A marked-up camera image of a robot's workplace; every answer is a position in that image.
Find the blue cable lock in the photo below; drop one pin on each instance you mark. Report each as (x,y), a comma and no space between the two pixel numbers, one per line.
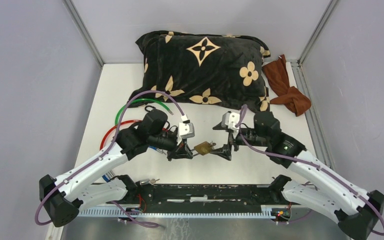
(110,174)

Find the black floral pillow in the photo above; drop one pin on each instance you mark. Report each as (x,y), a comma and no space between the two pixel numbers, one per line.
(204,69)

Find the brown cloth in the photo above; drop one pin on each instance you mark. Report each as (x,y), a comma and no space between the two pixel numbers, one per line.
(287,95)

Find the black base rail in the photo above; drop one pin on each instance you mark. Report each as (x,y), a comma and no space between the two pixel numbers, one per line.
(204,198)

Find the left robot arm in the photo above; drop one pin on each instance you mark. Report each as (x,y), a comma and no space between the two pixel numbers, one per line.
(63,197)

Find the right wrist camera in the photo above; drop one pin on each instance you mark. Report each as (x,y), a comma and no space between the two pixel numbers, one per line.
(230,120)

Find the green cable lock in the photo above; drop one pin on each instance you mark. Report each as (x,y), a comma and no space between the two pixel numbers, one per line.
(139,103)

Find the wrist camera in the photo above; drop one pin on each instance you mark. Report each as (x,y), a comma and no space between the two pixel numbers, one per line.
(186,130)
(230,120)

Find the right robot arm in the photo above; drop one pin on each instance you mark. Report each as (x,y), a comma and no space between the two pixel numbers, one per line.
(356,211)

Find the large brass padlock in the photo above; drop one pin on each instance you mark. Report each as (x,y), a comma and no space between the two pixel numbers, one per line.
(204,148)

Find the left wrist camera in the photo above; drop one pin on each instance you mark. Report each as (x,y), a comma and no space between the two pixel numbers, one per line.
(186,130)

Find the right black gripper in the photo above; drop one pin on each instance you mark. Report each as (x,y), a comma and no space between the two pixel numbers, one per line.
(224,151)

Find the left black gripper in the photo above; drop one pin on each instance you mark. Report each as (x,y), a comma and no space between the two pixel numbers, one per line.
(182,151)

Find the black padlock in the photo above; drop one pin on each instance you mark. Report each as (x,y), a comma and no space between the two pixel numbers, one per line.
(149,108)

